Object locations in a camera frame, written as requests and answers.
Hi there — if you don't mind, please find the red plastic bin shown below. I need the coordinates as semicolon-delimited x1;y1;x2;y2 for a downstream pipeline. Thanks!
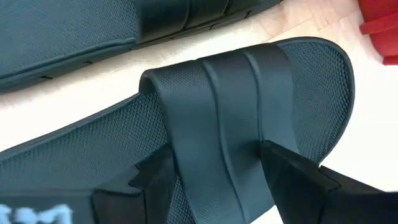
356;0;398;66

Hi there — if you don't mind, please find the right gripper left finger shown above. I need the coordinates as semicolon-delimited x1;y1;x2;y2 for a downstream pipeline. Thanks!
90;144;177;224

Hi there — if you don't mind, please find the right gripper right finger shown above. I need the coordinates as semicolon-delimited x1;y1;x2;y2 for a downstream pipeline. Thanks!
259;139;398;224

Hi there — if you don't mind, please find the black foam slide sandal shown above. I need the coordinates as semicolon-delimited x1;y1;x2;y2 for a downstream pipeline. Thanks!
0;36;356;224
0;0;282;94

